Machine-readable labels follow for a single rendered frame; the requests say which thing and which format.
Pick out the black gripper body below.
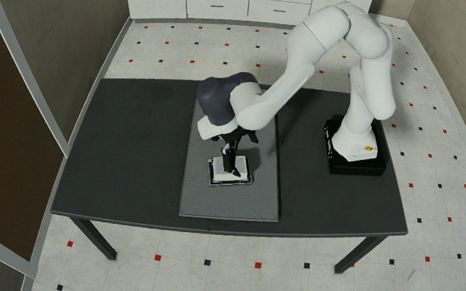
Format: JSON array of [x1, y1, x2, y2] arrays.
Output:
[[220, 125, 243, 147]]

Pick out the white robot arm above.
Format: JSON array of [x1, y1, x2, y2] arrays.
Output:
[[196, 0, 396, 161]]

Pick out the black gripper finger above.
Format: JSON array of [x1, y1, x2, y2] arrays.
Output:
[[221, 139, 241, 177], [241, 129, 258, 143]]

